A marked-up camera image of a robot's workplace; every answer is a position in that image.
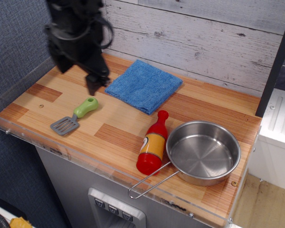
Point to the grey cabinet with button panel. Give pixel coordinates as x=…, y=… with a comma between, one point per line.
x=93, y=200

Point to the dark upright post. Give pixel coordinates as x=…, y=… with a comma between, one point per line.
x=272, y=79
x=98, y=50

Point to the green handled grey spatula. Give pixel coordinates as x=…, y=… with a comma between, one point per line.
x=68, y=124

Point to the dark left upright post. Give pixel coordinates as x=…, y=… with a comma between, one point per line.
x=98, y=50

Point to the clear acrylic table guard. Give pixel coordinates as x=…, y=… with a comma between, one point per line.
x=109, y=138

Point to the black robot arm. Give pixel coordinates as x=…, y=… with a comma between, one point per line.
x=71, y=15

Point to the red toy sauce bottle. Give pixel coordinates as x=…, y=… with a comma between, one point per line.
x=153, y=147

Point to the dark right upright post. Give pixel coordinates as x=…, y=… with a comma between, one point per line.
x=272, y=79

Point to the blue folded cloth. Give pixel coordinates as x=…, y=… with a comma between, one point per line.
x=144, y=87

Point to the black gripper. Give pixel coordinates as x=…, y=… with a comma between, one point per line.
x=67, y=50

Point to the stainless steel pan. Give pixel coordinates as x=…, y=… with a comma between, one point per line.
x=203, y=153

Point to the white ribbed side shelf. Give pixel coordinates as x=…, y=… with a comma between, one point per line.
x=267, y=160

